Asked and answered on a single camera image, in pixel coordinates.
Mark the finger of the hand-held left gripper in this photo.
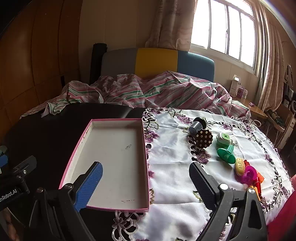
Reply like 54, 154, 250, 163
0, 146, 9, 173
13, 156, 37, 178

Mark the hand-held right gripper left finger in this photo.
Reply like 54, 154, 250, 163
29, 161, 103, 241

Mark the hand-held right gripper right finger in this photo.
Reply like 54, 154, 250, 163
188, 162, 267, 241

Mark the green spool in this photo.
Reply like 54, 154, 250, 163
217, 145, 236, 165

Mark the pink cardboard box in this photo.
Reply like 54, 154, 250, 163
59, 118, 150, 212

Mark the green white square toy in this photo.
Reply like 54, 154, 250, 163
216, 133, 237, 149

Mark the red metal cylinder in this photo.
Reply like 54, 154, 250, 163
251, 182, 263, 200

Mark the yellow oval toy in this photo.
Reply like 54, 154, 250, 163
235, 158, 247, 175

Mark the brown dotted ball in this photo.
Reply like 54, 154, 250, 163
193, 129, 213, 148

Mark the white embroidered floral tablecloth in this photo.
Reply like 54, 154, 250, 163
111, 107, 292, 241

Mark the grey black capsule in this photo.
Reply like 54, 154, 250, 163
188, 117, 206, 135

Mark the red cloth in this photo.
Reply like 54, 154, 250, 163
266, 176, 296, 241

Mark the wooden desk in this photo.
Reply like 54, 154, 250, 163
232, 97, 269, 121

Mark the chair with metal legs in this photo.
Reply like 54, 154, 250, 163
264, 104, 294, 149

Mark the purple small box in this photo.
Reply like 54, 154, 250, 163
236, 86, 248, 99

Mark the pink green striped blanket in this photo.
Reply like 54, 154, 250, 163
20, 71, 251, 117

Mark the white carton box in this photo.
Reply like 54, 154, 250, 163
230, 75, 241, 98

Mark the wooden wardrobe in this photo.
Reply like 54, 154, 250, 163
0, 0, 84, 130

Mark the black rolled mat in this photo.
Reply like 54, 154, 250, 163
89, 43, 108, 85

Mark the grey yellow blue headboard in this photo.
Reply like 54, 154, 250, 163
101, 47, 215, 82

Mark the beige patterned curtain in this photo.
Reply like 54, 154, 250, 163
144, 0, 197, 51
252, 0, 286, 112

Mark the window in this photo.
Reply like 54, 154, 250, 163
190, 0, 260, 76

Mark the magenta ring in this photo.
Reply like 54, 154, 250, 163
242, 165, 257, 186

